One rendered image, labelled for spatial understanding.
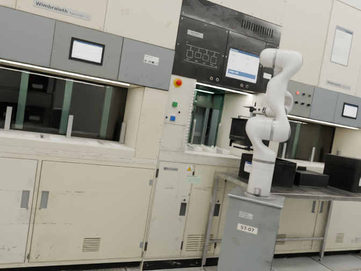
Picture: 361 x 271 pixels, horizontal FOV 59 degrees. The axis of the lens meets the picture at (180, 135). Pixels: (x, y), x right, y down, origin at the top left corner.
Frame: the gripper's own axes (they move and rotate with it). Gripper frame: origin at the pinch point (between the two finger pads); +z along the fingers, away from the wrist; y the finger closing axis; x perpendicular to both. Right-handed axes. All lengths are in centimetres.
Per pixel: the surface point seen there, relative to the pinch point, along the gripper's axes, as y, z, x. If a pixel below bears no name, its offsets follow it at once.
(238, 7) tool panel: -18, 15, 73
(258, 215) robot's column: -35, -66, -57
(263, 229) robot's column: -32, -68, -63
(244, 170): -5.3, -8.7, -43.1
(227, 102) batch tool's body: 14, 59, 6
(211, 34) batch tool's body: -36, 15, 49
